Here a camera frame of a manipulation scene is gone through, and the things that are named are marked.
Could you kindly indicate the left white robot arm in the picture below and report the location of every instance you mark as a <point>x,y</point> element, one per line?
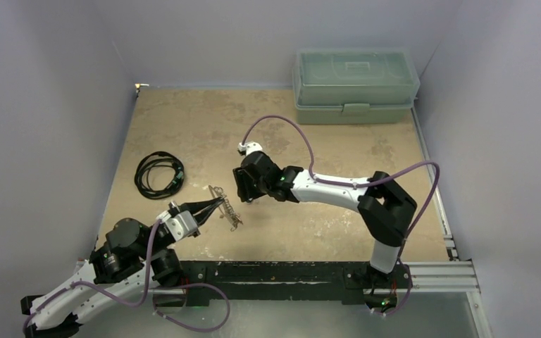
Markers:
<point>134,260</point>

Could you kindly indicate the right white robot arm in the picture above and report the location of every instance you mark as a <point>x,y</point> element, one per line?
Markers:
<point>385,207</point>

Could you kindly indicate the green plastic storage box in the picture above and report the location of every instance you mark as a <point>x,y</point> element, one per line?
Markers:
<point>353,86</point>

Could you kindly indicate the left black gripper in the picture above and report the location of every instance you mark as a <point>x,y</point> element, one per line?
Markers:
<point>196,207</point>

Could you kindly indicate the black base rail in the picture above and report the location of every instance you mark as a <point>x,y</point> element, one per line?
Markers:
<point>349,282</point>

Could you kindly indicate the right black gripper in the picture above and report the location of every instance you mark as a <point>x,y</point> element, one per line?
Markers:
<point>243,184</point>

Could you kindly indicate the silver foot-shaped keyring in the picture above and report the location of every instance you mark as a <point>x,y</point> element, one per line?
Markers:
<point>226,209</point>

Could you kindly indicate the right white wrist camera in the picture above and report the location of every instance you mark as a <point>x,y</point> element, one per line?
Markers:
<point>247,148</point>

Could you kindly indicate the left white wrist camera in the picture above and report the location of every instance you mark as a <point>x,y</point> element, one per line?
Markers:
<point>177,223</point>

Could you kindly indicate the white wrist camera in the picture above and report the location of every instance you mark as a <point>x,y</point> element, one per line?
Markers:
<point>247,148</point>
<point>177,223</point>

